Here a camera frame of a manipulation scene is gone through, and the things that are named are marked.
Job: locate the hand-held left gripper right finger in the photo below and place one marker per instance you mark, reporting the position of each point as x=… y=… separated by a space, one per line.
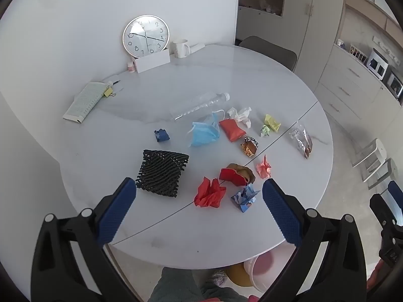
x=281 y=210

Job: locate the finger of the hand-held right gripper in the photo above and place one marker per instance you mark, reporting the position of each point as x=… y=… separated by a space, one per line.
x=381 y=209
x=396 y=192

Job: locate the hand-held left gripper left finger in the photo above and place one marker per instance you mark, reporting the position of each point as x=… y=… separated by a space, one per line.
x=118 y=207

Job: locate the pink translucent bin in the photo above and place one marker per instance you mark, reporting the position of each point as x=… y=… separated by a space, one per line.
x=270 y=267

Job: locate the brown printed snack packet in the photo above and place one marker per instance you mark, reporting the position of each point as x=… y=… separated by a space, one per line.
x=249 y=147

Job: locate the clear plastic snack wrapper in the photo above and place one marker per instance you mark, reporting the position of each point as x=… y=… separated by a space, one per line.
x=301 y=141

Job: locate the grey stool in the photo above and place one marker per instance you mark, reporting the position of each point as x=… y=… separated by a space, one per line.
x=382 y=171

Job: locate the blue printed folded paper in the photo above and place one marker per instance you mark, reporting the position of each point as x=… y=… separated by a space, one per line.
x=245 y=198

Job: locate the pink crumpled paper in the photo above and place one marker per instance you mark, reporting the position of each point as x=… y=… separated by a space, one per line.
x=263 y=167

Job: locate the white stool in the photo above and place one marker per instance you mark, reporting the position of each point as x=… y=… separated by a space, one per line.
x=373 y=151

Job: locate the black foam net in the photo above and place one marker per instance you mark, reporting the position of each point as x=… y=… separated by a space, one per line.
x=162 y=173

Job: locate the red and brown paper box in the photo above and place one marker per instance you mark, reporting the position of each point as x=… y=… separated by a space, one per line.
x=233 y=176

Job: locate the red crumpled paper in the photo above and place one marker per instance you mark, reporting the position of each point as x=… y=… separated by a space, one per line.
x=209 y=193

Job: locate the brown round object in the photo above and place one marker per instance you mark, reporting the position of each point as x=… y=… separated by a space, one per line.
x=237 y=275

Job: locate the green crumpled paper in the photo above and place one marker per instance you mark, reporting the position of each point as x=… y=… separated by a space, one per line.
x=265 y=131

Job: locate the dark blue crumpled paper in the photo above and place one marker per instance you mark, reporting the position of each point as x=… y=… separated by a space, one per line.
x=161 y=135

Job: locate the yellow crumpled paper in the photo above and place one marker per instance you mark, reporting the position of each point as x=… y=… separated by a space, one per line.
x=271 y=122

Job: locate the red packet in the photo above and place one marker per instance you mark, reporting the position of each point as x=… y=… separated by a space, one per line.
x=232 y=129

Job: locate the person's legs grey pants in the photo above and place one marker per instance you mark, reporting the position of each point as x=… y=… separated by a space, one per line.
x=176 y=286

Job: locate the white crumpled tissue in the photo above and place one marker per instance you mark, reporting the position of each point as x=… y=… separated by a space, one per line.
x=241 y=115

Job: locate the black microwave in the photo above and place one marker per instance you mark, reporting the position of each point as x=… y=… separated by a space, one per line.
x=395 y=83

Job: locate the blue face mask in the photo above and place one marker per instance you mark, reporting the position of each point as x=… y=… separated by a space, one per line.
x=203 y=133

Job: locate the pale green notebook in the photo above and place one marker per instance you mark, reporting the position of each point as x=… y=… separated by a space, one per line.
x=83 y=102

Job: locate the yellow binder clip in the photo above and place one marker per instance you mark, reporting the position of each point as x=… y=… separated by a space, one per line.
x=108 y=92

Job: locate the white drawer cabinet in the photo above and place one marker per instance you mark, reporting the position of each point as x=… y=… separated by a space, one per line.
x=349 y=81

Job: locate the black pen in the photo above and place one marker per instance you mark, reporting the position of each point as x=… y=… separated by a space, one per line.
x=116 y=82

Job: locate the clear plastic bottle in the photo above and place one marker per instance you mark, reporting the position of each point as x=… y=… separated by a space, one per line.
x=198 y=105

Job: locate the white toaster oven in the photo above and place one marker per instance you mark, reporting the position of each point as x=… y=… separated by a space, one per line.
x=377 y=63

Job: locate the small pink jar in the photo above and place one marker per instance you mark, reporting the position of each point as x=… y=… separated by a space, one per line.
x=131 y=67

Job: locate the white box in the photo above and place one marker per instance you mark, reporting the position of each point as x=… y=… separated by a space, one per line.
x=151 y=62

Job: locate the grey dining chair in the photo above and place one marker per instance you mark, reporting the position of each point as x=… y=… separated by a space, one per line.
x=270 y=50

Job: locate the white mug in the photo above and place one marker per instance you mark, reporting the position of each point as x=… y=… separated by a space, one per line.
x=180 y=48

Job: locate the white tube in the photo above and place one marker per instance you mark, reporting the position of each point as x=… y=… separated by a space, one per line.
x=196 y=48

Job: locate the round wall clock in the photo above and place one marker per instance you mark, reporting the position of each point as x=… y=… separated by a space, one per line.
x=146 y=34

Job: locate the wooden wall niche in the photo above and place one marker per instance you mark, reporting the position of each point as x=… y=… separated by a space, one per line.
x=261 y=0

